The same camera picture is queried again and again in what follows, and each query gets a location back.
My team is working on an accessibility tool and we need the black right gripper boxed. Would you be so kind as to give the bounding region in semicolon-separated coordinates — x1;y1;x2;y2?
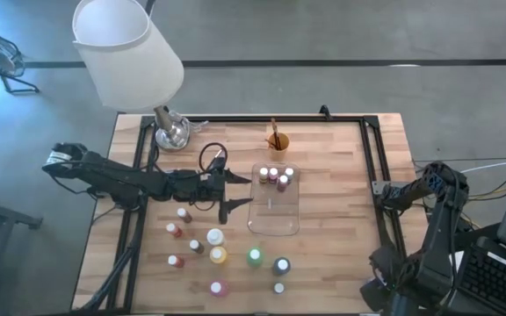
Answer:
359;244;412;316

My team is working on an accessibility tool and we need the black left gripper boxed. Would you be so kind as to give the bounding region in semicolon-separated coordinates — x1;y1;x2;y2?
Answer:
193;168;255;225

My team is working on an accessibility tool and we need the clear plastic bin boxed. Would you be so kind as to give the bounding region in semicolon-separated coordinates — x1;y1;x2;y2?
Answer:
247;162;302;237

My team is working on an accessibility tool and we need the orange plastic cup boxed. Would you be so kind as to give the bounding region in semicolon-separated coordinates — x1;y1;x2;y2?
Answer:
267;133;291;162

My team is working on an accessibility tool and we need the white large paint bottle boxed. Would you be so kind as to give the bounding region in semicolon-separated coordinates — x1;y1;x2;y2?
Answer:
206;227;226;247

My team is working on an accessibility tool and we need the yellow large paint bottle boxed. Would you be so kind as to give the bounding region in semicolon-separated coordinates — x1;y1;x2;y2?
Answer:
209;246;228;265

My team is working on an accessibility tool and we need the green large paint bottle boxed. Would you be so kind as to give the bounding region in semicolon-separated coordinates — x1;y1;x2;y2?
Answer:
246;248;264;267

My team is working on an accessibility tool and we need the teal large paint bottle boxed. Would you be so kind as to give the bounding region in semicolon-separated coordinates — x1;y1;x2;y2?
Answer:
271;256;293;277

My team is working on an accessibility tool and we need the pink large paint bottle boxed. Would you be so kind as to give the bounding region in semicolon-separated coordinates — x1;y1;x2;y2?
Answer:
209;280;231;298

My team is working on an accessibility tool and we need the clear plastic wrap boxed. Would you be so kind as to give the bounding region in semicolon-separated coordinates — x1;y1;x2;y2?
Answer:
185;118;210;133

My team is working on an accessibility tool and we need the chrome lamp base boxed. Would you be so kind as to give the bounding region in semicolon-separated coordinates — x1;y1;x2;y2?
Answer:
154;104;192;153

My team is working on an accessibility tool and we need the grey metal mounting plate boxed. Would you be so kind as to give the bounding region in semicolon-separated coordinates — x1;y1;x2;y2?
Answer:
372;179;389;198

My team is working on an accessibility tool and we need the black keyboard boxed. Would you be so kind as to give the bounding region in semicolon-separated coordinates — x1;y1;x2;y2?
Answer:
459;239;506;316

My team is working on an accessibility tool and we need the black desk bar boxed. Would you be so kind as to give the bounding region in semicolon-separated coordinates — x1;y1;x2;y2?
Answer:
452;221;502;254

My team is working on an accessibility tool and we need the white lamp shade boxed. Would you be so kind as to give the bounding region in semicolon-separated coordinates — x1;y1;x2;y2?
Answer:
71;0;185;111

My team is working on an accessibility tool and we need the grey side table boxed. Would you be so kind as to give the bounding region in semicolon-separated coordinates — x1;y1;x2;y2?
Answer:
0;191;44;316

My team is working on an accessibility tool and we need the black looped cable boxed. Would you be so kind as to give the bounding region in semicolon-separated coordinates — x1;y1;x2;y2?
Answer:
198;141;229;175

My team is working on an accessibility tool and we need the yellow cable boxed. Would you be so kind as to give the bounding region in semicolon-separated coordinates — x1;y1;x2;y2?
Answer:
467;186;506;203

